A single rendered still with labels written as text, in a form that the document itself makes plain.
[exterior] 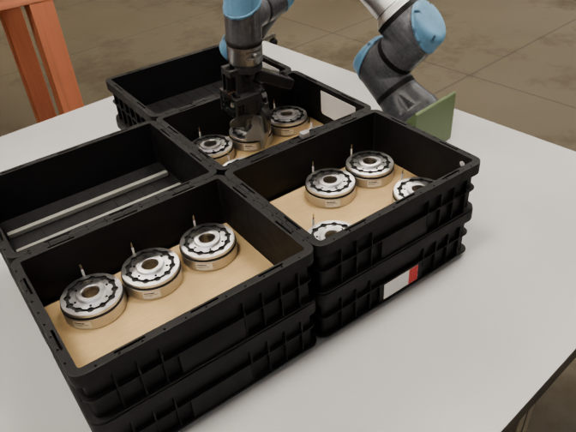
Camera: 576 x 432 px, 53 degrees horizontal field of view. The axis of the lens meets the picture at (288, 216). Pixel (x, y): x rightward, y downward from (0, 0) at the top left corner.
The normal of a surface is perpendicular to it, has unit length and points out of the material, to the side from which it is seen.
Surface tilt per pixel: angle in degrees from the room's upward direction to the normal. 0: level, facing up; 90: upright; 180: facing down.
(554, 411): 0
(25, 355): 0
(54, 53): 90
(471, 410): 0
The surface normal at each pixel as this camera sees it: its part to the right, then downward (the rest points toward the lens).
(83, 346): -0.06, -0.80
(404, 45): -0.50, 0.58
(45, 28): 0.58, 0.46
